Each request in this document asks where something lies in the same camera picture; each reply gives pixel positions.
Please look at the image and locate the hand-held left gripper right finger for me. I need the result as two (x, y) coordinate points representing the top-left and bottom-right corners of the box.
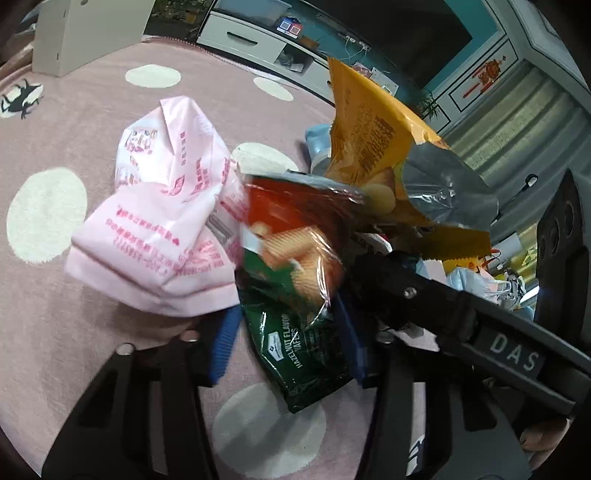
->
(332, 291), (532, 480)

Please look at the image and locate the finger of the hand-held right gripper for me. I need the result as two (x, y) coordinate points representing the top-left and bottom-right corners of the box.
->
(347, 251), (468, 350)

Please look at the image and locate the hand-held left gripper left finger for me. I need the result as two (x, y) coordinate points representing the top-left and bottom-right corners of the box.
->
(41, 307), (243, 480)

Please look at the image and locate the green wafer packet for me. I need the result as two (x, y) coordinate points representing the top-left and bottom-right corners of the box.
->
(235, 174), (370, 414)

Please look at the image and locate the yellow snack bag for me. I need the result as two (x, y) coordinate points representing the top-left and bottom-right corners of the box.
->
(323, 58), (500, 274)

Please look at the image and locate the person's right hand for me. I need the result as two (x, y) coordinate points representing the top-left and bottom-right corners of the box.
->
(521, 416), (573, 456)

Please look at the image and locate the pale plastic bag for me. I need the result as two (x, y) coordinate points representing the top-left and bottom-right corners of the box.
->
(443, 264), (535, 317)

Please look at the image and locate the pink printed packet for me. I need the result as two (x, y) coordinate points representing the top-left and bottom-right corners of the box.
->
(65, 96), (246, 319)

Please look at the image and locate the translucent bluish plastic bag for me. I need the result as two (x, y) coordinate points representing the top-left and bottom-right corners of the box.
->
(304, 124), (334, 174)

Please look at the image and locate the tall potted plant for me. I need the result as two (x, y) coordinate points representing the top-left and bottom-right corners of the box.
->
(417, 89), (440, 124)

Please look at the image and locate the beige curtain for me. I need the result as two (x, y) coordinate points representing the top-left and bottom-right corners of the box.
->
(445, 60), (591, 210)

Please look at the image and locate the red door ornament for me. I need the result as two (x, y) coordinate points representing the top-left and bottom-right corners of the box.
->
(466, 53), (507, 101)

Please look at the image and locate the black television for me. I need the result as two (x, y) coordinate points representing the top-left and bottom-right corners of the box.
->
(318, 0), (474, 88)

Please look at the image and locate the pink spotted tablecloth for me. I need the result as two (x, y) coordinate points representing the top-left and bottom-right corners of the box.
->
(0, 37), (522, 480)

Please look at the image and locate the white television cabinet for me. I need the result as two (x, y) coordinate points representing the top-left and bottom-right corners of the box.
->
(194, 9), (334, 89)

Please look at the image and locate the grey storage box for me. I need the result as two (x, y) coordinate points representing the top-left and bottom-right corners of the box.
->
(216, 0), (288, 20)

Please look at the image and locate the white cardboard box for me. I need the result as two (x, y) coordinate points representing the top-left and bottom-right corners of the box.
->
(32, 0), (158, 77)

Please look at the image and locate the white cable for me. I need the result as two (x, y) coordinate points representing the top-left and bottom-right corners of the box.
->
(343, 36), (371, 62)

